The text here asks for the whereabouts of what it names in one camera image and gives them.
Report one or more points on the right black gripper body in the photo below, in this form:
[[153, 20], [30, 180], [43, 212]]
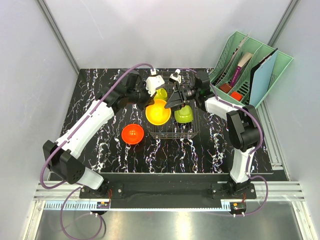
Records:
[[190, 93]]

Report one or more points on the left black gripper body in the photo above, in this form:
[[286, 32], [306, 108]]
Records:
[[141, 96]]

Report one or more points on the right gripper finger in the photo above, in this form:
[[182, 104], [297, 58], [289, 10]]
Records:
[[176, 96], [173, 106]]

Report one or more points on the lime green bowl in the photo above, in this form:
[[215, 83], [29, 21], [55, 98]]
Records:
[[161, 94]]

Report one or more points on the yellow bowl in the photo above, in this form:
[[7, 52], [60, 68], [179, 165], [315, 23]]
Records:
[[157, 114]]

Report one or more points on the white bowl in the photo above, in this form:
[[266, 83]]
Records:
[[184, 115]]

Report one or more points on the orange bowl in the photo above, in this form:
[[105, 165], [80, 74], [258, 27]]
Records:
[[132, 134]]

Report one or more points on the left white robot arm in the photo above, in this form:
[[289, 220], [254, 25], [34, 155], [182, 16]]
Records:
[[61, 156]]

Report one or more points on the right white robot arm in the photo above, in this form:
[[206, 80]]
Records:
[[244, 127]]

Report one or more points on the red brown box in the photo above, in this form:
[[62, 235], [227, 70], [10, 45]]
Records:
[[225, 88]]

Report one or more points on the green file organizer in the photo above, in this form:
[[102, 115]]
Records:
[[247, 70]]

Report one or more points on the orange red box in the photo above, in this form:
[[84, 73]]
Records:
[[237, 96]]

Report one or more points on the purple book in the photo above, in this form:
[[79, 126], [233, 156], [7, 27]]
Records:
[[242, 62]]

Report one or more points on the black clipboard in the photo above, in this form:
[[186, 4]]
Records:
[[260, 72]]

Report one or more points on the light blue folder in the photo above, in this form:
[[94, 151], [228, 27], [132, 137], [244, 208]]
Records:
[[262, 80]]

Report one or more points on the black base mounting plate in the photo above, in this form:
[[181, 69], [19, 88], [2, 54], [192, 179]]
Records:
[[164, 193]]

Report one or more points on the wire dish rack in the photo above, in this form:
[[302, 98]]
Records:
[[172, 129]]

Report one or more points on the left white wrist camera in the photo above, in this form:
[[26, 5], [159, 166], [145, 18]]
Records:
[[153, 83]]

